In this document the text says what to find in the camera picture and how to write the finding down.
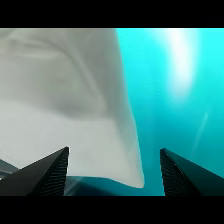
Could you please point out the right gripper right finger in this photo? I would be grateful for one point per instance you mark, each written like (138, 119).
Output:
(186, 176)

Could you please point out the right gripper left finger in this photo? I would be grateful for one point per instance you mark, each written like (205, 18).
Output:
(43, 176)

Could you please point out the white T-shirt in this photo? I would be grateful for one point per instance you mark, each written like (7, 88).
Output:
(66, 100)

